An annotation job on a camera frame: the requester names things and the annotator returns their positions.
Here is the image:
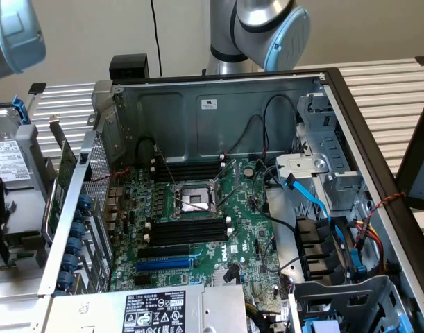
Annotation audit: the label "black RAM slot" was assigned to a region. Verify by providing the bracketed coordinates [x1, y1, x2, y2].
[147, 221, 232, 237]
[144, 215, 233, 232]
[151, 155, 226, 168]
[151, 164, 227, 177]
[147, 232, 232, 249]
[151, 160, 226, 173]
[152, 169, 228, 182]
[142, 227, 234, 243]

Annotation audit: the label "silver hard disk with label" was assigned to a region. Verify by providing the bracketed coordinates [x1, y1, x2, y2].
[0, 106, 33, 190]

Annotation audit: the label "grey parts rack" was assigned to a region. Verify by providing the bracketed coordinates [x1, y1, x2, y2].
[0, 96, 60, 278]

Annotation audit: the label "green graphics card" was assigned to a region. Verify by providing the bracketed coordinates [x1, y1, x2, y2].
[41, 116, 79, 240]

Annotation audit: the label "silver power supply with label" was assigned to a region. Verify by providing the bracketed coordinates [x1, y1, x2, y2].
[41, 283, 249, 333]

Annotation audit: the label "silver rear port block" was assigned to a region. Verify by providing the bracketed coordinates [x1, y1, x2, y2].
[103, 186, 125, 234]

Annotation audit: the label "long black expansion slot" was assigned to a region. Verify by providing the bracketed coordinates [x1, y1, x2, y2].
[137, 244, 191, 259]

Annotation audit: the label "blue expansion slot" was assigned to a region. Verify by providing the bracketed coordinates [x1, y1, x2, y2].
[135, 255, 194, 273]

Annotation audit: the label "thin metal locking lever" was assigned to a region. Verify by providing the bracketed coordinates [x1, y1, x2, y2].
[173, 194, 212, 213]
[162, 157, 180, 187]
[217, 186, 246, 209]

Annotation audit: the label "black box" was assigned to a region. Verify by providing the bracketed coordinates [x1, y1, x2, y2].
[109, 53, 151, 81]

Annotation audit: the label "CPU socket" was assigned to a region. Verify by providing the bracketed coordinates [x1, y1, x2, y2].
[171, 178, 223, 221]

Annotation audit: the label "silver chipset heat sink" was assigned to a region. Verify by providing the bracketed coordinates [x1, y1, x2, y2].
[212, 267, 241, 286]

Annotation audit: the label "silver socket cover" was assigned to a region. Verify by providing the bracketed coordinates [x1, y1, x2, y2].
[213, 158, 241, 190]

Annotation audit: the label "open grey PC case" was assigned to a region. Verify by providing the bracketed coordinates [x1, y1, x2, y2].
[37, 67, 424, 333]

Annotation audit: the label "green Dell motherboard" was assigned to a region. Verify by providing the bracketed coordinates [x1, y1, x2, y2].
[108, 157, 282, 292]

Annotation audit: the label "black fan shroud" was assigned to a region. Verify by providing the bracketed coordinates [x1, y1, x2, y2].
[294, 215, 357, 284]

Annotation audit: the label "blue plastic block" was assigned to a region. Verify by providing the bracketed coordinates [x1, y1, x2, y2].
[301, 318, 341, 333]

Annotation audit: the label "grey front drive cage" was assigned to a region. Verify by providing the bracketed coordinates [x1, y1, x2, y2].
[288, 273, 416, 333]

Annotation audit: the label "silver disk bay cage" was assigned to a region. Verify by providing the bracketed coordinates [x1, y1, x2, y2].
[275, 92, 365, 212]

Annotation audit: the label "blue plastic latch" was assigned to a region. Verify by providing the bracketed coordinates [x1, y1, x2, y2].
[349, 246, 368, 279]

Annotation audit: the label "black framed side panel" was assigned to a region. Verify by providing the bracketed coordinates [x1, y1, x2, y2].
[394, 93, 424, 250]

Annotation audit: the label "blue disk carrier handle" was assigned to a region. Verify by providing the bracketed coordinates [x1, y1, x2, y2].
[10, 96, 33, 125]

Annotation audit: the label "thin red wire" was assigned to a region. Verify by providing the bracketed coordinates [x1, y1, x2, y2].
[82, 166, 133, 185]

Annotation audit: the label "short black cable loop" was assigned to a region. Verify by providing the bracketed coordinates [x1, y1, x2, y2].
[135, 136, 160, 166]

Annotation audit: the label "long black robot cable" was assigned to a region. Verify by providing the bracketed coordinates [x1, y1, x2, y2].
[150, 0, 163, 76]

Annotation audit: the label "thin black wire loop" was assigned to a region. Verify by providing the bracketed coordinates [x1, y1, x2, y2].
[228, 113, 266, 155]
[262, 94, 300, 155]

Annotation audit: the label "thick black wire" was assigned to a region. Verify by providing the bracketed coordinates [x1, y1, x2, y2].
[269, 214, 298, 232]

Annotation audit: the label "light blue flat wire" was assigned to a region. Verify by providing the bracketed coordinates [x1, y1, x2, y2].
[283, 174, 341, 244]

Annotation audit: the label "red yellow power wires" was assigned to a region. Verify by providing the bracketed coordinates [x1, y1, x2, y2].
[352, 217, 388, 277]

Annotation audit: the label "twisted red black wire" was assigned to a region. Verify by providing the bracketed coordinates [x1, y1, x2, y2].
[366, 191, 408, 226]

